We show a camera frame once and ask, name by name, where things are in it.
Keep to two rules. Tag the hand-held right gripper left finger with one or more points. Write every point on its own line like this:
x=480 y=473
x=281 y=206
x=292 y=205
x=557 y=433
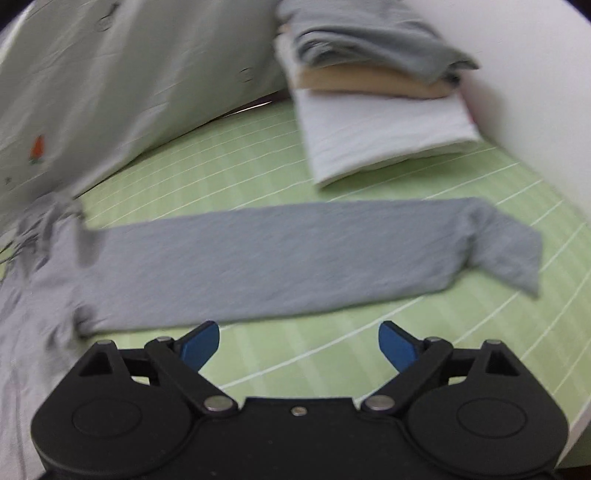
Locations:
x=201 y=344

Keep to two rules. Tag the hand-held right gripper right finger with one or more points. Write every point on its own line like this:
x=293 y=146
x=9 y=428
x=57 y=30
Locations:
x=397 y=344

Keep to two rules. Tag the grey long-sleeved shirt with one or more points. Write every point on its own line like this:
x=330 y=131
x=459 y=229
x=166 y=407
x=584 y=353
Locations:
x=277 y=258

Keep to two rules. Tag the green grid mat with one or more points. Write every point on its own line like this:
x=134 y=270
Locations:
x=415 y=332

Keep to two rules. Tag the folded white garment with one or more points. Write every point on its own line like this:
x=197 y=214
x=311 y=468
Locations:
x=378 y=134

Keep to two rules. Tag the folded beige garment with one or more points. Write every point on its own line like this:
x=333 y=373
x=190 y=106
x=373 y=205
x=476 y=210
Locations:
x=360 y=81

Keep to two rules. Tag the pale carrot-print sheet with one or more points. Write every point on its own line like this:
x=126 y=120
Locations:
x=138 y=69

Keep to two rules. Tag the folded grey garment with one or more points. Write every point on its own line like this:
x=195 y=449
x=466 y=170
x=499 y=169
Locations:
x=369 y=37

